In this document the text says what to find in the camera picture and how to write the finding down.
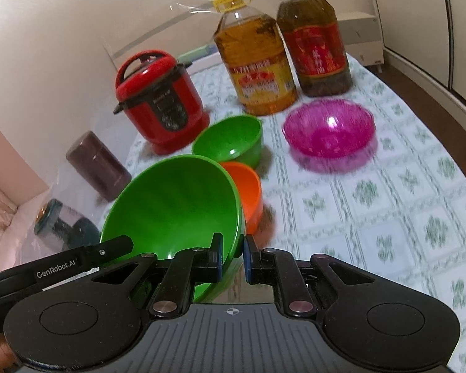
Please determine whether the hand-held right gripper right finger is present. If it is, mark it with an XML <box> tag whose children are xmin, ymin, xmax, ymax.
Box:
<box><xmin>243</xmin><ymin>235</ymin><xmax>375</xmax><ymax>319</ymax></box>

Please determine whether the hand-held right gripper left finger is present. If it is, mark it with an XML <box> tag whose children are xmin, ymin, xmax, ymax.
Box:
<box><xmin>91</xmin><ymin>232</ymin><xmax>225</xmax><ymax>317</ymax></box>

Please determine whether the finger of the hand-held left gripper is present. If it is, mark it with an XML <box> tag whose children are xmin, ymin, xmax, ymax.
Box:
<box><xmin>83</xmin><ymin>235</ymin><xmax>135</xmax><ymax>268</ymax></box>

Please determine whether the green plastic bowl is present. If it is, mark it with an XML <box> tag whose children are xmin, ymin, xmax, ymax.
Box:
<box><xmin>191</xmin><ymin>115</ymin><xmax>263</xmax><ymax>168</ymax></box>
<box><xmin>100</xmin><ymin>154</ymin><xmax>244</xmax><ymax>304</ymax></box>

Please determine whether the orange plastic bowl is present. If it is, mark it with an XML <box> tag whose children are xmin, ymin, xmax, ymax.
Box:
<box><xmin>217</xmin><ymin>162</ymin><xmax>263</xmax><ymax>234</ymax></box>

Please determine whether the glass jar with dark contents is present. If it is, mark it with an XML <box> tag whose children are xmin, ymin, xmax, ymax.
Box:
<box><xmin>34</xmin><ymin>198</ymin><xmax>102</xmax><ymax>253</ymax></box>

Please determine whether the maroon metal canister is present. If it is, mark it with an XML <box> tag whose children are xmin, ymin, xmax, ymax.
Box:
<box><xmin>66</xmin><ymin>131</ymin><xmax>133</xmax><ymax>203</ymax></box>

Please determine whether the pink curtain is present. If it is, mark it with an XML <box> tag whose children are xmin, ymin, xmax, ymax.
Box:
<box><xmin>0</xmin><ymin>111</ymin><xmax>47</xmax><ymax>280</ymax></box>

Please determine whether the floral checked tablecloth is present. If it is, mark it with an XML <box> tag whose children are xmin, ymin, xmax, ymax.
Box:
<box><xmin>116</xmin><ymin>52</ymin><xmax>466</xmax><ymax>373</ymax></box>

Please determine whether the red electric pressure cooker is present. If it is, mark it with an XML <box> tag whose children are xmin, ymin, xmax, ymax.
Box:
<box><xmin>113</xmin><ymin>49</ymin><xmax>210</xmax><ymax>155</ymax></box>

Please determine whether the yellow label oil bottle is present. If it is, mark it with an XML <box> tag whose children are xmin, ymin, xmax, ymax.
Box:
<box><xmin>212</xmin><ymin>0</ymin><xmax>298</xmax><ymax>116</ymax></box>

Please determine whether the pale green pillow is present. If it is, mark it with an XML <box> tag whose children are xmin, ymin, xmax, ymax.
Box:
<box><xmin>179</xmin><ymin>44</ymin><xmax>218</xmax><ymax>63</ymax></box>

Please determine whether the white bed headboard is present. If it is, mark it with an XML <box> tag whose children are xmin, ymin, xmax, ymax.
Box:
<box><xmin>103</xmin><ymin>0</ymin><xmax>284</xmax><ymax>82</ymax></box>

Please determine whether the red label oil bottle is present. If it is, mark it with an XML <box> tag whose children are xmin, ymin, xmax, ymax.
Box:
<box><xmin>276</xmin><ymin>0</ymin><xmax>353</xmax><ymax>98</ymax></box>

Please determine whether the white nightstand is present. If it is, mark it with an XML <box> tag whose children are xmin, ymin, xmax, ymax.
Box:
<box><xmin>336</xmin><ymin>11</ymin><xmax>385</xmax><ymax>72</ymax></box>

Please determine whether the white sliding door wardrobe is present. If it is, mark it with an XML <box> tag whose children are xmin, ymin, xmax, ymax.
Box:
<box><xmin>367</xmin><ymin>0</ymin><xmax>466</xmax><ymax>113</ymax></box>

